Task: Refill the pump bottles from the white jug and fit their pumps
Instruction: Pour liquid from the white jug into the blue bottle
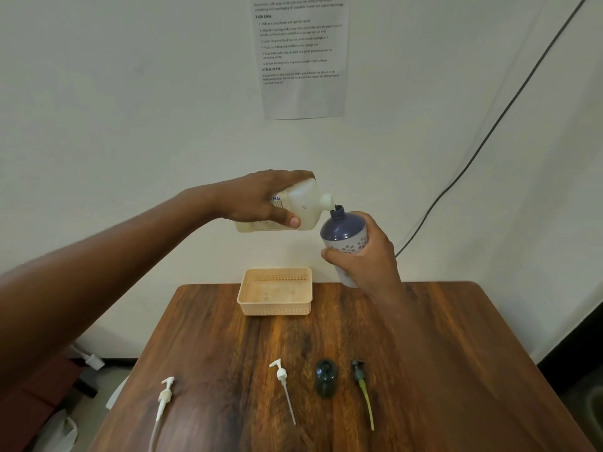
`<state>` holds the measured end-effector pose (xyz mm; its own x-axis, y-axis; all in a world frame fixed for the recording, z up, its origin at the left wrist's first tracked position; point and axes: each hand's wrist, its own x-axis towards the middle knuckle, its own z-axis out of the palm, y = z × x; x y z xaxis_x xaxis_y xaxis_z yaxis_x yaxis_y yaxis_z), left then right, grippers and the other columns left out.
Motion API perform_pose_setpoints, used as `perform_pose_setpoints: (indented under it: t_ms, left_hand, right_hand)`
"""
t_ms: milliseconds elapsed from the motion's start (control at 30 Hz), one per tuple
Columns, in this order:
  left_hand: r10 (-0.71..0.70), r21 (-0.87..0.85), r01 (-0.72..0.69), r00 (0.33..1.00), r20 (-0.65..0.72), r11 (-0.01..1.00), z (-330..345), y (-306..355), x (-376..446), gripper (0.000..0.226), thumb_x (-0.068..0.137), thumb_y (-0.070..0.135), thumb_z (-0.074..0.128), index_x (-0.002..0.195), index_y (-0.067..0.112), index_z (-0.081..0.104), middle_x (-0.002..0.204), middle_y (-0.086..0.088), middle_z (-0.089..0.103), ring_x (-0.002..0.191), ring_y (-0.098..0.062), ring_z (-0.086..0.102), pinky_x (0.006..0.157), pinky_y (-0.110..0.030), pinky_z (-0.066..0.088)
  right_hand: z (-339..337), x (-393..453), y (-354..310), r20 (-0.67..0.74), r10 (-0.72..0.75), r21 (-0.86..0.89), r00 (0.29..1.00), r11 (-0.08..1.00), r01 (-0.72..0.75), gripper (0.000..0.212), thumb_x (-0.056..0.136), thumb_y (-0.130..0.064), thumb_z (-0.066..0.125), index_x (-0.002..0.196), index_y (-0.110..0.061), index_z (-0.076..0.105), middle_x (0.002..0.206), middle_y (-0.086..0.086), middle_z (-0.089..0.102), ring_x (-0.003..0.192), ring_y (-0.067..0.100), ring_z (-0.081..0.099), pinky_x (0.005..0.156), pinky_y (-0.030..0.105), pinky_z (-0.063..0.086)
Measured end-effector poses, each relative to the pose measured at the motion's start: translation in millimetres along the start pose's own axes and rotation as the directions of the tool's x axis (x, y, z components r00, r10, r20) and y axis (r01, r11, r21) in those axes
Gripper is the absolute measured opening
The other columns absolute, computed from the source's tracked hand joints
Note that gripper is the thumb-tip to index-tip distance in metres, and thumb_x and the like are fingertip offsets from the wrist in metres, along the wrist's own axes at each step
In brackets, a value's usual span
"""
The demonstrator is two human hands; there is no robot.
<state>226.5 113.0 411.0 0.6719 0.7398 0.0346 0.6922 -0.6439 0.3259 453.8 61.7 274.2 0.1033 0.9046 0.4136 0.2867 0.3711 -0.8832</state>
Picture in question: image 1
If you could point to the white plastic bag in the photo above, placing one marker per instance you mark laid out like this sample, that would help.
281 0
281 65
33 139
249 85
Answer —
56 433

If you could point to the white pump head short tube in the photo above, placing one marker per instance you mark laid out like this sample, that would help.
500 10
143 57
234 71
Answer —
281 374

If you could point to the white pump head long tube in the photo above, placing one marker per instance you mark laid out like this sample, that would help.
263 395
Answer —
165 395

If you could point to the maroon sofa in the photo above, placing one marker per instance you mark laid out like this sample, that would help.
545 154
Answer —
28 421

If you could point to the printed paper sheet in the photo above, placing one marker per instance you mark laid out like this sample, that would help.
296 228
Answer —
301 98

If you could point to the dark round bin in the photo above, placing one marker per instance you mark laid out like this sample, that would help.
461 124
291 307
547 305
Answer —
586 404

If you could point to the white power adapter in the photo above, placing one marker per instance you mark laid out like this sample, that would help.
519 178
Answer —
95 362

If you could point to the white sheet on floor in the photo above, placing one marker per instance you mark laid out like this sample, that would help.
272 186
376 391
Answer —
118 393

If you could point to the blue and white bottle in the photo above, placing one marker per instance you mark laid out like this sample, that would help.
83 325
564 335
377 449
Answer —
341 228

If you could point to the person's right hand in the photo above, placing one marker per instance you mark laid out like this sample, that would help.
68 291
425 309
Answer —
372 265

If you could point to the large white soap bottle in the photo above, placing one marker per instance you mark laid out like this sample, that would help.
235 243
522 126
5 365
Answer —
306 207

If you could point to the beige plastic basket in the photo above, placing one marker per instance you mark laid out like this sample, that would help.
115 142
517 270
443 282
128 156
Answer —
275 291

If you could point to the person's right forearm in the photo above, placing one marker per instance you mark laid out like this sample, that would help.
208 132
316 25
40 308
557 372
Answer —
400 324

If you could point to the dark teal transparent bottle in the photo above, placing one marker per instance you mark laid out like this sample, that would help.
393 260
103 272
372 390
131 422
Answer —
326 378

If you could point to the person's left forearm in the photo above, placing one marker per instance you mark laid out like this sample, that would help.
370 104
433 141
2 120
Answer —
94 277

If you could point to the dark pump head yellow tube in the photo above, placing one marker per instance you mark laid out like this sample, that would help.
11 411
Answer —
359 371

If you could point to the person's left hand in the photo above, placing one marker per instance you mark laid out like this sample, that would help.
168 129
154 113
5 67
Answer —
254 197

